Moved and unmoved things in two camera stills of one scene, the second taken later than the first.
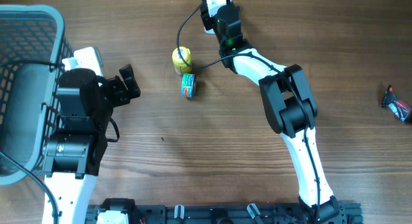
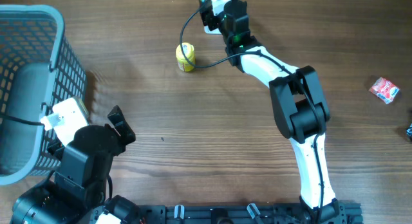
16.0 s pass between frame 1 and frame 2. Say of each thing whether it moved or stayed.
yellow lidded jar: moved
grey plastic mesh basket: stayed
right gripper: stayed
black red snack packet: moved
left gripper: moved
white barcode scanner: stayed
